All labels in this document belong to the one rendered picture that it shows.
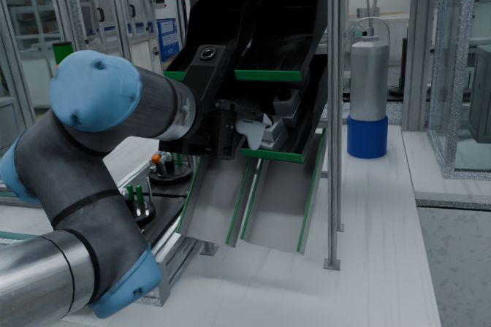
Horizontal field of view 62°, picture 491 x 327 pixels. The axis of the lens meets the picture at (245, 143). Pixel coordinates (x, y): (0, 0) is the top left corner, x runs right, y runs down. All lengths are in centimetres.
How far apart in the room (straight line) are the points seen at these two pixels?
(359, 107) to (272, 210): 80
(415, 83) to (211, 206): 123
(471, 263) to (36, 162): 141
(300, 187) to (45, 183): 60
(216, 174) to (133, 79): 61
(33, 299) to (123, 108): 17
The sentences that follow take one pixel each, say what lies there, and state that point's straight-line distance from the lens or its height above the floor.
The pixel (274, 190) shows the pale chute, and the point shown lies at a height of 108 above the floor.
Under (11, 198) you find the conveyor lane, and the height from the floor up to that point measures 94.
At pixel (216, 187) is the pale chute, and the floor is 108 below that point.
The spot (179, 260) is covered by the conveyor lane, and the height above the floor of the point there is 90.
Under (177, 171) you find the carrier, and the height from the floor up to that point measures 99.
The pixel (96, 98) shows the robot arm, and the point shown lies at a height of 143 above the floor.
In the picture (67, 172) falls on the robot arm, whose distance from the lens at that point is 45.
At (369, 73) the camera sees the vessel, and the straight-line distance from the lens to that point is 158.
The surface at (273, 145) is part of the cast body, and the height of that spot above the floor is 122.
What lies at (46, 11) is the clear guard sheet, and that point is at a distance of 128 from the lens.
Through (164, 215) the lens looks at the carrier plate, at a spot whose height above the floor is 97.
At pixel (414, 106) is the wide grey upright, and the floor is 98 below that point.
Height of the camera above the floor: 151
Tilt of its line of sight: 20 degrees down
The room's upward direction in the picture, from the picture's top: 4 degrees counter-clockwise
